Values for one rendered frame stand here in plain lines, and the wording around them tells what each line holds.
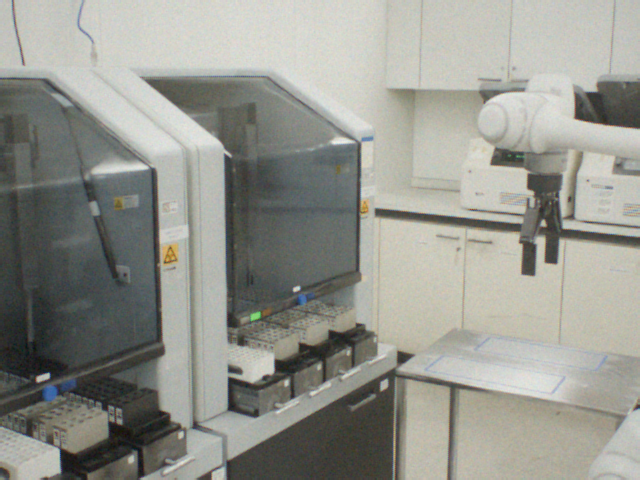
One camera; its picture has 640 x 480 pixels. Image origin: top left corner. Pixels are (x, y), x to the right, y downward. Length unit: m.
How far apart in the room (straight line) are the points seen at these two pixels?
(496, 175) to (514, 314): 0.70
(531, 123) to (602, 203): 2.52
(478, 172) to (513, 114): 2.73
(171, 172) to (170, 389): 0.52
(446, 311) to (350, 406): 2.04
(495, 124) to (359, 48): 3.07
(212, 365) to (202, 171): 0.50
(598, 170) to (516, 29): 0.89
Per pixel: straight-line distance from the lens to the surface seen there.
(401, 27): 4.93
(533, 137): 1.72
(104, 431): 2.00
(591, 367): 2.51
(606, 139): 1.72
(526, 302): 4.42
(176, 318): 2.10
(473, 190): 4.44
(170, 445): 2.05
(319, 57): 4.42
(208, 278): 2.16
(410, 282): 4.69
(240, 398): 2.30
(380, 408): 2.82
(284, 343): 2.43
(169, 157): 2.02
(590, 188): 4.22
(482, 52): 4.70
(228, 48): 3.87
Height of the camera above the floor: 1.63
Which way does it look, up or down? 11 degrees down
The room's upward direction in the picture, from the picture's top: straight up
